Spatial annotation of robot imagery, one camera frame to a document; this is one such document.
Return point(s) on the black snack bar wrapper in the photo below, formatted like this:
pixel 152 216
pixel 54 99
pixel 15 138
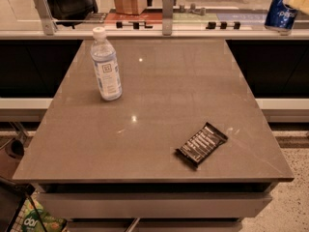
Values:
pixel 202 144

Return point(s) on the clear plastic water bottle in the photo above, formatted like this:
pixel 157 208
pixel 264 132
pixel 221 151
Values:
pixel 106 66

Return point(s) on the black office chair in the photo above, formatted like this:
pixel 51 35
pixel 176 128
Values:
pixel 71 12

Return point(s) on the black wire basket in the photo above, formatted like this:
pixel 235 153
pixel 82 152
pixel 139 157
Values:
pixel 12 198

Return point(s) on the blue pepsi can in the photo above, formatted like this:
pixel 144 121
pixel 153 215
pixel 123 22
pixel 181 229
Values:
pixel 280 17

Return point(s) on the middle metal glass bracket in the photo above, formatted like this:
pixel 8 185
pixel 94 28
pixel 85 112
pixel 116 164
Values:
pixel 167 17

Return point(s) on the grey table drawer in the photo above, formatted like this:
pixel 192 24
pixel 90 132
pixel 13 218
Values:
pixel 154 205

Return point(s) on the left metal glass bracket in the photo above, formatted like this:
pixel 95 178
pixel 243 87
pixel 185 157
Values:
pixel 49 27

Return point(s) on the green chip bag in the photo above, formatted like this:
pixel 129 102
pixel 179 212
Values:
pixel 37 219

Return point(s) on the metal glass bracket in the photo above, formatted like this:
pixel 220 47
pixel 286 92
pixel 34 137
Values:
pixel 167 17
pixel 49 27

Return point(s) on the colourful floor mat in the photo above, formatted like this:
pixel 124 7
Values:
pixel 206 17

